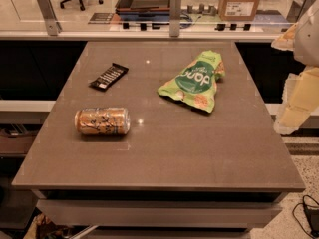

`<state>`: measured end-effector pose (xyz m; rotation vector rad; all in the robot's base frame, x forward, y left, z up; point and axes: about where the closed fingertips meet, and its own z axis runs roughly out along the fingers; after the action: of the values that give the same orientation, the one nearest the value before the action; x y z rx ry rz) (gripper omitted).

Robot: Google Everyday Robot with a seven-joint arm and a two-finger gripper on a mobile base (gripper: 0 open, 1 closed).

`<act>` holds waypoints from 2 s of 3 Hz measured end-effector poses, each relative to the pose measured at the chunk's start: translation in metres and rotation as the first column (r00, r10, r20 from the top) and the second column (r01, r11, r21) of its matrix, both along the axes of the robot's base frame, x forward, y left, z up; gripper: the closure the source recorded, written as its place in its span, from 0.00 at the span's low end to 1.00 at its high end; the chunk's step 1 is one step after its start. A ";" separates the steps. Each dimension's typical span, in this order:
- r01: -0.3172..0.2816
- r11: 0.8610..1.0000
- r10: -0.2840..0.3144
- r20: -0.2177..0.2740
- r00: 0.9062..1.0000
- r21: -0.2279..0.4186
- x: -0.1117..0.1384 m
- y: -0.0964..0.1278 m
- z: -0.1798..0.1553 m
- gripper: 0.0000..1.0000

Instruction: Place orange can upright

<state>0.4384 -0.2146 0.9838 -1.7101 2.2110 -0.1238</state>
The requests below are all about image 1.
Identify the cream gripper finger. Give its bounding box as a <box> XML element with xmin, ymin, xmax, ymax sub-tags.
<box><xmin>271</xmin><ymin>23</ymin><xmax>297</xmax><ymax>51</ymax></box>
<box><xmin>274</xmin><ymin>66</ymin><xmax>319</xmax><ymax>135</ymax></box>

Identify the right metal glass post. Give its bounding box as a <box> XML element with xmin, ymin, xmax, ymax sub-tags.
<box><xmin>286</xmin><ymin>0</ymin><xmax>316</xmax><ymax>23</ymax></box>

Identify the left metal glass post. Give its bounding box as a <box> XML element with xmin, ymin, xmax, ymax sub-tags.
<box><xmin>37</xmin><ymin>0</ymin><xmax>62</xmax><ymax>36</ymax></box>

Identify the green snack bag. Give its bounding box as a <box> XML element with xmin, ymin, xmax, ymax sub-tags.
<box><xmin>158</xmin><ymin>50</ymin><xmax>225</xmax><ymax>113</ymax></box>

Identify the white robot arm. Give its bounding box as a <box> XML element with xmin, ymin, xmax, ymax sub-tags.
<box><xmin>271</xmin><ymin>0</ymin><xmax>319</xmax><ymax>134</ymax></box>

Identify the orange soda can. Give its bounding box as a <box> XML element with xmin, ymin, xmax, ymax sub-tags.
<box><xmin>74</xmin><ymin>108</ymin><xmax>131</xmax><ymax>135</ymax></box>

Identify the cardboard box with label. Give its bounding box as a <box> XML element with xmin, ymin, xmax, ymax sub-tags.
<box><xmin>218</xmin><ymin>0</ymin><xmax>260</xmax><ymax>21</ymax></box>

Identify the black cable on floor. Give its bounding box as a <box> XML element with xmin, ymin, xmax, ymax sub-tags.
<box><xmin>292</xmin><ymin>194</ymin><xmax>319</xmax><ymax>239</ymax></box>

